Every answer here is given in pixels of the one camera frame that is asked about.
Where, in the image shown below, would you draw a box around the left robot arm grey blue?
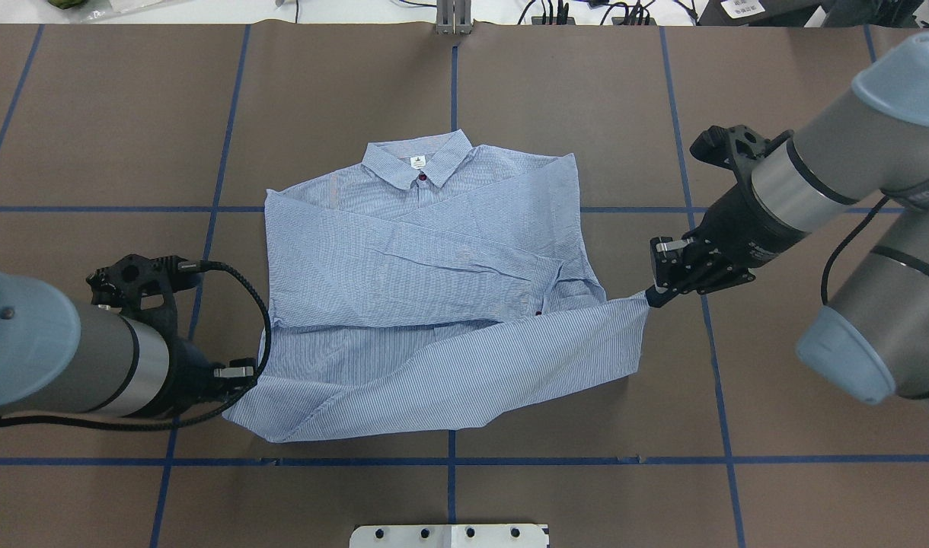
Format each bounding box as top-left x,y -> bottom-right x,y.
0,254 -> 272,430

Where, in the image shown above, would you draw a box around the black device with label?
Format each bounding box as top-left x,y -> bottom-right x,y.
696,1 -> 824,27

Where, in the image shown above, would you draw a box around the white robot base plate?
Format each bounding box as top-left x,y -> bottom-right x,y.
349,523 -> 551,547

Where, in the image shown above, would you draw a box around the green cloth pouch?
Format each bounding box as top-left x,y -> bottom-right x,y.
47,0 -> 88,10

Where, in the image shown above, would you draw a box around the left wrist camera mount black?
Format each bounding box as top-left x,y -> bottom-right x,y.
85,254 -> 203,334

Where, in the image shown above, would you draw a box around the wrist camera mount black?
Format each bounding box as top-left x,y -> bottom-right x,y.
85,254 -> 203,334
688,125 -> 794,184

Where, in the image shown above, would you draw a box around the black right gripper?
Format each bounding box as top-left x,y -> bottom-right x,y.
644,232 -> 756,308

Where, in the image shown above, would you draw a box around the clear plastic bag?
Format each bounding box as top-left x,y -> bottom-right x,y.
75,1 -> 168,22

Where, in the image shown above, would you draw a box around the black cables at table edge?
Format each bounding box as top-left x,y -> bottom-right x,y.
516,0 -> 698,27

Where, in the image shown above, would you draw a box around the black braided camera cable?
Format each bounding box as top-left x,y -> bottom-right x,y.
0,261 -> 273,435

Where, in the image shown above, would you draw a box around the grey aluminium frame post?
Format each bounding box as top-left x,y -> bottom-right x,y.
434,0 -> 474,36

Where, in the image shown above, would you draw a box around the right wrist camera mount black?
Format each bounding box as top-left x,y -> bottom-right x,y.
688,125 -> 794,184

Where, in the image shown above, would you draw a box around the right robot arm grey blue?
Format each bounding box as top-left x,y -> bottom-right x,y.
645,31 -> 929,412

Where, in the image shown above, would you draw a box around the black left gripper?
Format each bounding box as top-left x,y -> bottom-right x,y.
171,342 -> 258,416

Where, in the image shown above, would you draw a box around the light blue striped shirt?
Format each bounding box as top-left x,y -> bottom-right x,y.
224,131 -> 650,443

